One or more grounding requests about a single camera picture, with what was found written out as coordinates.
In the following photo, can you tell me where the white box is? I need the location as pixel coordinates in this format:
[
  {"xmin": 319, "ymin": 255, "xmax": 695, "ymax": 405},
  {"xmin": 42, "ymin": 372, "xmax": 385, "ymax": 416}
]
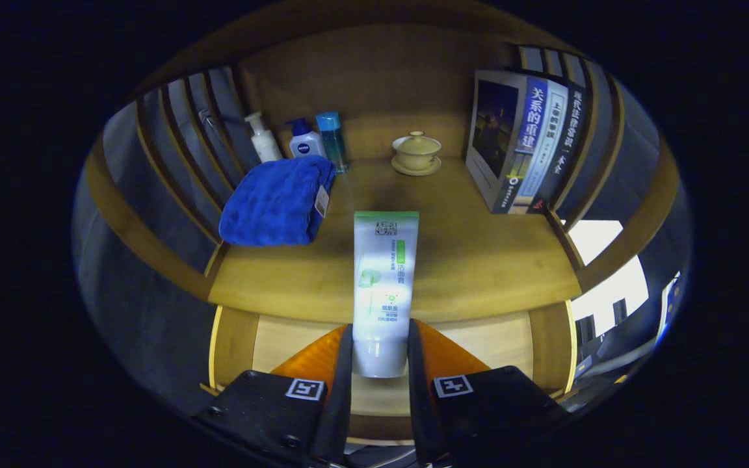
[{"xmin": 563, "ymin": 220, "xmax": 650, "ymax": 339}]

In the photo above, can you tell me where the white lotion bottle blue cap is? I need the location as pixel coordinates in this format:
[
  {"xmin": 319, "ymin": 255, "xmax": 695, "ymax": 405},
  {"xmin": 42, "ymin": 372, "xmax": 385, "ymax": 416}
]
[{"xmin": 285, "ymin": 117, "xmax": 327, "ymax": 159}]

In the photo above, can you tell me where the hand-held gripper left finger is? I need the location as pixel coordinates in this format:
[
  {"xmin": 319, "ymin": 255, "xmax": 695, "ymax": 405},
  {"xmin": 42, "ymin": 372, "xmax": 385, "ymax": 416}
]
[{"xmin": 194, "ymin": 324, "xmax": 354, "ymax": 465}]

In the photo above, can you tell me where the book with pale spine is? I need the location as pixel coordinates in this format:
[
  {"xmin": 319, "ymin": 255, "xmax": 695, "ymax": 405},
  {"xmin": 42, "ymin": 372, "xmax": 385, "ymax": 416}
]
[{"xmin": 518, "ymin": 81, "xmax": 570, "ymax": 199}]

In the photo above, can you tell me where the wooden countertop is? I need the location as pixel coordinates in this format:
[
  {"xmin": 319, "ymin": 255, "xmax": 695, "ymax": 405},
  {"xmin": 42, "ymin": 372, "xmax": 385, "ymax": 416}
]
[{"xmin": 209, "ymin": 156, "xmax": 583, "ymax": 324}]

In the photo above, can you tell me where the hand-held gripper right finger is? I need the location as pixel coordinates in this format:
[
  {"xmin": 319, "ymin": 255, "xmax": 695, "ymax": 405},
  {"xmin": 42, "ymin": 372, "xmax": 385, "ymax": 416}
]
[{"xmin": 407, "ymin": 317, "xmax": 570, "ymax": 465}]

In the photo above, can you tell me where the blue folded towel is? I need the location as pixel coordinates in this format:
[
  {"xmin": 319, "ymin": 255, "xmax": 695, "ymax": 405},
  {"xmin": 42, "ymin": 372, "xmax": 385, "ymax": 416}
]
[{"xmin": 218, "ymin": 155, "xmax": 336, "ymax": 248}]

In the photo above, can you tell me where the white facial cleanser tube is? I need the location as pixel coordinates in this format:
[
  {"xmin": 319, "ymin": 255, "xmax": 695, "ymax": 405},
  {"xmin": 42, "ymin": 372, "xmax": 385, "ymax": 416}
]
[{"xmin": 352, "ymin": 211, "xmax": 420, "ymax": 379}]

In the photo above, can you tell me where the teal bottle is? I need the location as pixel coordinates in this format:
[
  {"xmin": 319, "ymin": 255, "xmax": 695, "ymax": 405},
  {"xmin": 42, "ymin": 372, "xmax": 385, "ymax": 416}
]
[{"xmin": 315, "ymin": 111, "xmax": 350, "ymax": 174}]

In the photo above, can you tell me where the white pump bottle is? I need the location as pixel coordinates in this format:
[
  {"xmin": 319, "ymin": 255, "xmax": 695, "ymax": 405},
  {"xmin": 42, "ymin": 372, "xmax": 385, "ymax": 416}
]
[{"xmin": 244, "ymin": 111, "xmax": 283, "ymax": 163}]

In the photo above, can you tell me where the beige lidded teacup with saucer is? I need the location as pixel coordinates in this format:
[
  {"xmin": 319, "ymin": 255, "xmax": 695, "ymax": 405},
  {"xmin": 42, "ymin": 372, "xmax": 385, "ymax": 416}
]
[{"xmin": 391, "ymin": 131, "xmax": 443, "ymax": 177}]

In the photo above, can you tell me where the book with blue spine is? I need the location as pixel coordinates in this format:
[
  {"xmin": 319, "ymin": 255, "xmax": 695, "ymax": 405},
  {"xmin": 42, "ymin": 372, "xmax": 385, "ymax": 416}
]
[{"xmin": 466, "ymin": 70, "xmax": 549, "ymax": 215}]

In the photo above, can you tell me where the wooden drawer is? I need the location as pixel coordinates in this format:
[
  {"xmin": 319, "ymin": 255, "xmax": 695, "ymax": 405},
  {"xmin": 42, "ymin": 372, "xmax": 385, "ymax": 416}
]
[{"xmin": 207, "ymin": 300, "xmax": 577, "ymax": 446}]

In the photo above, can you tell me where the wooden cabinet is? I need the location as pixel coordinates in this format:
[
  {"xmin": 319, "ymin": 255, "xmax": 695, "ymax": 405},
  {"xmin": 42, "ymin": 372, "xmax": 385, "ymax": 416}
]
[{"xmin": 82, "ymin": 0, "xmax": 681, "ymax": 449}]

